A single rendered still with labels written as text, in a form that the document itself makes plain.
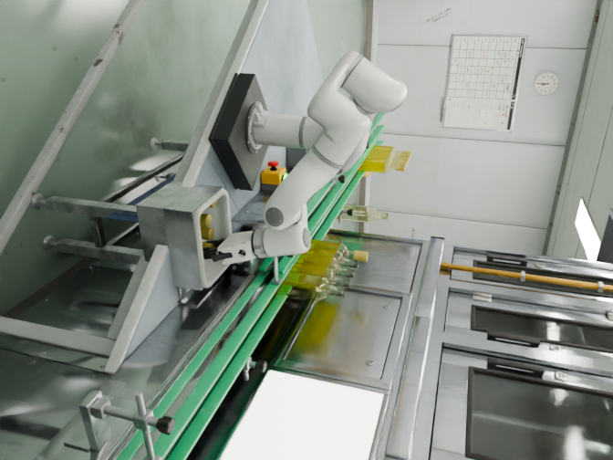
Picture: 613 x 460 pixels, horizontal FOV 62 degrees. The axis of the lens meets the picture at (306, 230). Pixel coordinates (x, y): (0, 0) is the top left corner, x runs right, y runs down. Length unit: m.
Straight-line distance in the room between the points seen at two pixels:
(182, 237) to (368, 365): 0.61
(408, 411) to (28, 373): 1.04
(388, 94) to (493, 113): 6.13
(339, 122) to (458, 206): 6.64
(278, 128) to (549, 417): 1.05
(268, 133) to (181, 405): 0.79
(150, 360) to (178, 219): 0.33
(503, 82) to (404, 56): 1.31
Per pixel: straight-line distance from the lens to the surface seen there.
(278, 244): 1.25
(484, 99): 7.27
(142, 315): 1.28
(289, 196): 1.15
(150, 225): 1.32
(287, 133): 1.50
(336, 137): 1.15
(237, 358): 1.34
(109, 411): 1.00
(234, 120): 1.46
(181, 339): 1.27
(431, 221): 7.85
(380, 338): 1.55
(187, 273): 1.33
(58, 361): 1.67
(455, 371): 1.54
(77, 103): 1.88
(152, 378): 1.19
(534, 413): 1.49
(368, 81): 1.20
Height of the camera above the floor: 1.42
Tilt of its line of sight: 16 degrees down
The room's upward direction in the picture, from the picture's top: 97 degrees clockwise
